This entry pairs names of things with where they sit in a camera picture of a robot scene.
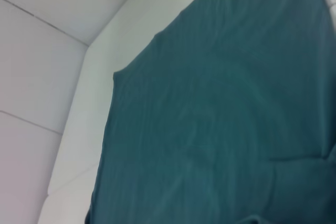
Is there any teal FREE print T-shirt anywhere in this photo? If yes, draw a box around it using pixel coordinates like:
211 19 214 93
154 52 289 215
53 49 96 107
83 0 336 224

